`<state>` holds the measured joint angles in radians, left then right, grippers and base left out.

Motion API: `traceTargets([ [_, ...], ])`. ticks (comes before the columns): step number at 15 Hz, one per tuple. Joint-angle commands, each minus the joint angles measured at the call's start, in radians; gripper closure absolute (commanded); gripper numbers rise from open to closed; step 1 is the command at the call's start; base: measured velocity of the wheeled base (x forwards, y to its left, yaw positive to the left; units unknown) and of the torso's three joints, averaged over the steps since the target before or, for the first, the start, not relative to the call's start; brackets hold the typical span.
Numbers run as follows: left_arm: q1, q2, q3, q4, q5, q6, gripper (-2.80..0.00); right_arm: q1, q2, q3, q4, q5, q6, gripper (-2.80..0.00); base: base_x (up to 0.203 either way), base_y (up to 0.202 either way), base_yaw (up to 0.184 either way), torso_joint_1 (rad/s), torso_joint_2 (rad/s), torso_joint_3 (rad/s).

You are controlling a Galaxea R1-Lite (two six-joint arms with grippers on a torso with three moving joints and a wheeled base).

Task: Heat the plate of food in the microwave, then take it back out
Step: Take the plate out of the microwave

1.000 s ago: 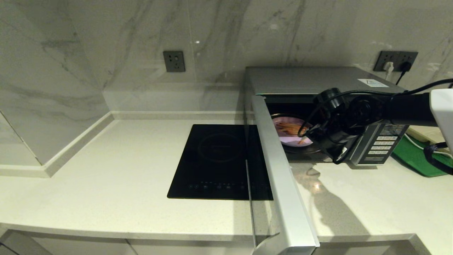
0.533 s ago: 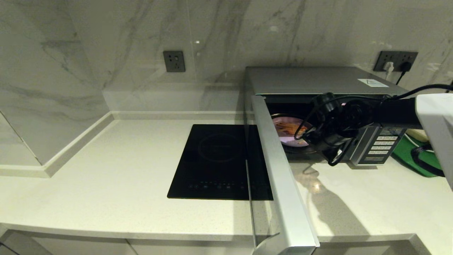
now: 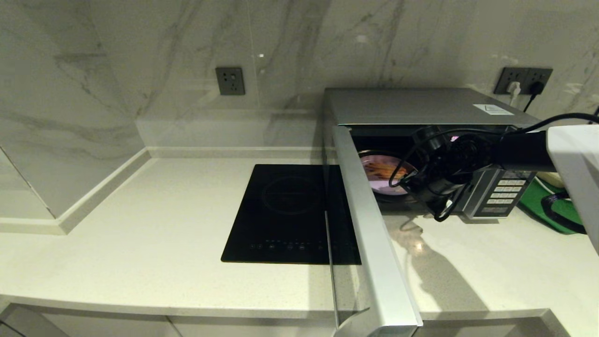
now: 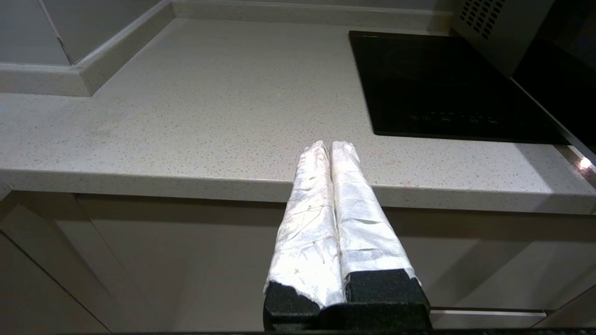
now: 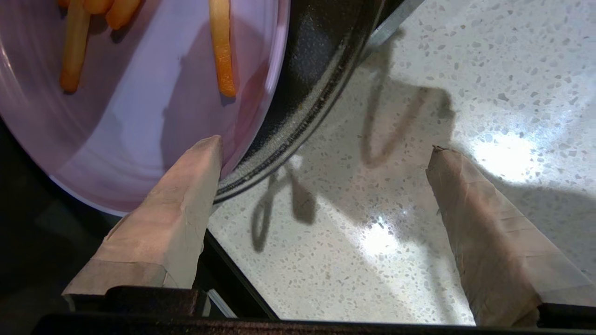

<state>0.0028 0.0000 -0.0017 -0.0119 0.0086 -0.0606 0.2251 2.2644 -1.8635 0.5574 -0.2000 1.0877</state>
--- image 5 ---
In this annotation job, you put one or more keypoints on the silver Panasonic microwave oven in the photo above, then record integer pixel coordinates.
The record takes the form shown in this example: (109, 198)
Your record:
(46, 260)

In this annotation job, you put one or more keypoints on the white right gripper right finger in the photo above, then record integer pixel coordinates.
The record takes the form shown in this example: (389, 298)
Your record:
(493, 242)

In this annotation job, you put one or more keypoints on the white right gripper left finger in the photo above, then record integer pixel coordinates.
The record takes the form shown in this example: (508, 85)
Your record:
(163, 223)

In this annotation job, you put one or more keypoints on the purple round plate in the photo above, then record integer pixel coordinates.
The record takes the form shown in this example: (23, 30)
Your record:
(139, 116)

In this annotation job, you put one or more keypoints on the orange french fry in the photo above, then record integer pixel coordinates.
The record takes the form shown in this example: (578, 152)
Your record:
(222, 51)
(98, 5)
(122, 13)
(74, 51)

